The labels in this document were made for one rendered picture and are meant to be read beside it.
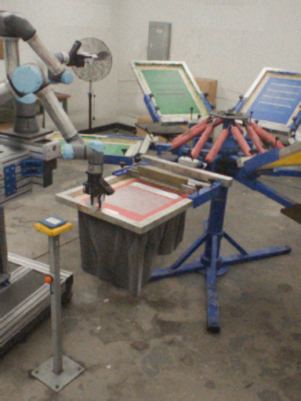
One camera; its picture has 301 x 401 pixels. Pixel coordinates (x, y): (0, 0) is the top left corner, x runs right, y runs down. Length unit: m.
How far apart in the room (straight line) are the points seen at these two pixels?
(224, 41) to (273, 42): 0.77
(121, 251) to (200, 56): 5.18
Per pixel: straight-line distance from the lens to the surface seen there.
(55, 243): 2.18
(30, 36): 2.57
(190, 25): 7.19
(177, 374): 2.70
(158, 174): 2.58
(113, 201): 2.35
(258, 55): 6.68
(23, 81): 1.97
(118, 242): 2.26
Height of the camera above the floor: 1.89
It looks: 23 degrees down
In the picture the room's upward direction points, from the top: 4 degrees clockwise
